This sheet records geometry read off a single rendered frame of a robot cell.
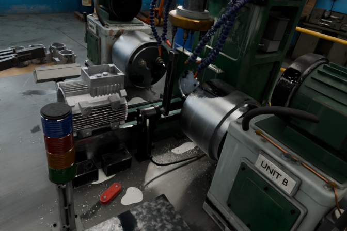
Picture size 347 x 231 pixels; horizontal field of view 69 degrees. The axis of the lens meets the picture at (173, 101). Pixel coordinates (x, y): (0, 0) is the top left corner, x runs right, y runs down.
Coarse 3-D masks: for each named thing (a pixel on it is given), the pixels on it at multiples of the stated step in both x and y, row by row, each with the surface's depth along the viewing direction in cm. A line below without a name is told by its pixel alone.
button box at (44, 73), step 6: (48, 66) 99; (54, 66) 100; (60, 66) 101; (66, 66) 102; (72, 66) 103; (78, 66) 105; (36, 72) 96; (42, 72) 97; (48, 72) 98; (54, 72) 99; (60, 72) 101; (66, 72) 102; (72, 72) 103; (78, 72) 104; (36, 78) 96; (42, 78) 97; (48, 78) 98; (54, 78) 100; (60, 78) 103; (66, 78) 106
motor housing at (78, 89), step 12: (60, 84) 84; (72, 84) 84; (84, 84) 85; (60, 96) 92; (72, 96) 82; (84, 96) 84; (96, 96) 86; (72, 108) 81; (96, 108) 84; (108, 108) 87; (120, 108) 89; (72, 120) 81; (84, 120) 83; (96, 120) 86; (108, 120) 88; (120, 120) 92
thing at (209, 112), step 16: (208, 80) 89; (192, 96) 86; (208, 96) 83; (224, 96) 81; (240, 96) 81; (192, 112) 85; (208, 112) 80; (224, 112) 77; (240, 112) 77; (192, 128) 85; (208, 128) 79; (224, 128) 76; (208, 144) 80
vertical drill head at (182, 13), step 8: (184, 0) 94; (192, 0) 92; (200, 0) 92; (184, 8) 95; (192, 8) 93; (200, 8) 94; (176, 16) 93; (184, 16) 94; (192, 16) 93; (200, 16) 93; (208, 16) 96; (176, 24) 94; (184, 24) 92; (192, 24) 92; (200, 24) 92; (208, 24) 94; (176, 32) 102; (184, 32) 95; (192, 32) 107; (184, 40) 97
